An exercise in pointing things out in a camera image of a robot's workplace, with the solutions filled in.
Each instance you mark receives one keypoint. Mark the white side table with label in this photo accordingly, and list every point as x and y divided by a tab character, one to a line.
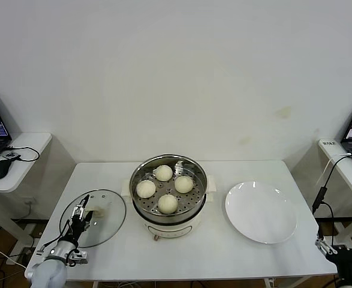
349	180

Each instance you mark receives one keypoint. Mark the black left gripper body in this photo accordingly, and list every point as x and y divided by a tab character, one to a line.
76	229

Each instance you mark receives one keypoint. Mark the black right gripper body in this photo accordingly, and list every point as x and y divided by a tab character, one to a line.
345	256

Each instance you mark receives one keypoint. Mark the small black hub with sticker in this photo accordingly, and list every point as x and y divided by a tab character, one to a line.
10	155

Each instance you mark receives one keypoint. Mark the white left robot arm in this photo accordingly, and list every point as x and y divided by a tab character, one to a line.
48	271

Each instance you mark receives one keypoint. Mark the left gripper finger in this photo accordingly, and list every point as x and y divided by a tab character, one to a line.
88	217
78	211

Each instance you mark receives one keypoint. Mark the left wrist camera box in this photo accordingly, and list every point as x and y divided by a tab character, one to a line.
80	257

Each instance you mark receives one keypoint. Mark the cream electric cooker base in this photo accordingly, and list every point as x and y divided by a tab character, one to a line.
169	231

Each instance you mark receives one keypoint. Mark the small white printed label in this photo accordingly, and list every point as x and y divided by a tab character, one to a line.
328	143

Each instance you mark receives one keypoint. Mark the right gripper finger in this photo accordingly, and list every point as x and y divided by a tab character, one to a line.
324	247

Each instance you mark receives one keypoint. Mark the stainless steel steamer basket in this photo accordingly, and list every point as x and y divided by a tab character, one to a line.
193	198

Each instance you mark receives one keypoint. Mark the white steamed baozi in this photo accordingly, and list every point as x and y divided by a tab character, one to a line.
145	189
168	204
183	184
163	173

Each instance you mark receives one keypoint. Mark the white wall socket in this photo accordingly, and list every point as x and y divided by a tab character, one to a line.
29	201

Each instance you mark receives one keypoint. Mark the white side table with mouse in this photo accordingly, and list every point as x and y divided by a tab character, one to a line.
28	168

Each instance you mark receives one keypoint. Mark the white floor power strip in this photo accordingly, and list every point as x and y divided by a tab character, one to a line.
18	258

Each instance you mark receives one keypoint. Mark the white round plate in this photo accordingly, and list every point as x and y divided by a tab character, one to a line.
259	213

